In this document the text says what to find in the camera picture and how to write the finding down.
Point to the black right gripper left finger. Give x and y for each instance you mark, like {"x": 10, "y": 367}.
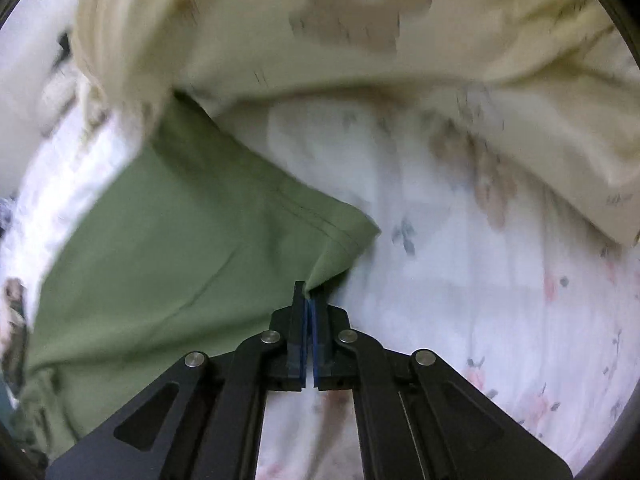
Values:
{"x": 202, "y": 418}

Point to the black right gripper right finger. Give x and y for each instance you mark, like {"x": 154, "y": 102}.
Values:
{"x": 416, "y": 416}

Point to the green pants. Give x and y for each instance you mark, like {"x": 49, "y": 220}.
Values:
{"x": 191, "y": 247}

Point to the white floral bed sheet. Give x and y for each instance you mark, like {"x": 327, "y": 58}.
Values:
{"x": 475, "y": 259}

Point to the beige pillow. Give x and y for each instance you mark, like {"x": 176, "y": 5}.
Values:
{"x": 64, "y": 88}

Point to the cream bear-print duvet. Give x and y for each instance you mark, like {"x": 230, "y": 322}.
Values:
{"x": 552, "y": 83}

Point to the black garment on pillow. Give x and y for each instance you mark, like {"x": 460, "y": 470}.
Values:
{"x": 63, "y": 48}

